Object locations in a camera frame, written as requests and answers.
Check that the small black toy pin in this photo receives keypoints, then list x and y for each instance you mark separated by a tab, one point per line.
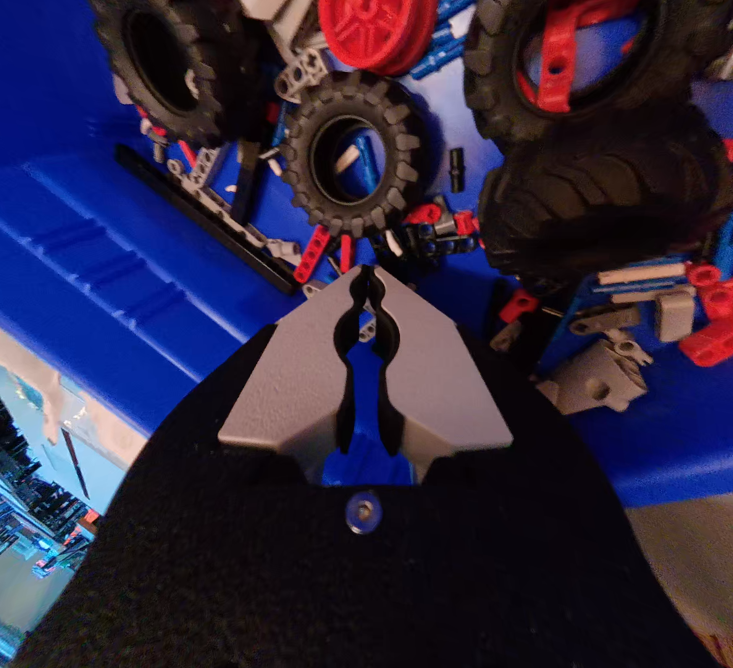
456	169

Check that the black and red toy assembly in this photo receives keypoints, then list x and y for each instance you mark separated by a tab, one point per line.
441	232

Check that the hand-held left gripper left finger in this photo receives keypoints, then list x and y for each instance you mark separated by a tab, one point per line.
286	387

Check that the small black toy tire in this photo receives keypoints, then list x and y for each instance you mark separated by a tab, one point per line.
395	124

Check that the small red toy connector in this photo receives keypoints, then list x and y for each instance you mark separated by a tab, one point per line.
518	306

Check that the red holed toy beam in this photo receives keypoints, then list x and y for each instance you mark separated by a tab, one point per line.
312	255

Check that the small grey toy panel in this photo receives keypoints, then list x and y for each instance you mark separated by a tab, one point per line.
676	313

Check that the long black toy beam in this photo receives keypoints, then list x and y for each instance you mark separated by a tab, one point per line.
189	204

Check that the red curved toy piece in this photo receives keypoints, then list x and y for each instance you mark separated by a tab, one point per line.
558	55

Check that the white toy axle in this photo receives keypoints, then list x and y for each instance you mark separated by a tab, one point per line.
635	274

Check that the light grey toy connector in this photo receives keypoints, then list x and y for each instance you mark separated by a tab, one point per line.
300	72

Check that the large red toy connector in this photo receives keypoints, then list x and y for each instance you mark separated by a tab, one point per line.
713	330

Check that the short black toy beam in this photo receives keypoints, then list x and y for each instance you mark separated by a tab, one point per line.
246	181

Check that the dark grey toy link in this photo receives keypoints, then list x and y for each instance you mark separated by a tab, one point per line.
601	319

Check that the grey toy block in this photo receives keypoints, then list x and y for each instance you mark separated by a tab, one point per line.
595	381

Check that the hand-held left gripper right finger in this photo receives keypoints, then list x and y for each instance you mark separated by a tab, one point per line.
441	387

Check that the blue plastic bin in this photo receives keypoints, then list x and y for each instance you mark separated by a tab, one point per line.
86	221

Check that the large black toy tire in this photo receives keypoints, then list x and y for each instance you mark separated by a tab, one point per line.
590	192
498	38
114	9

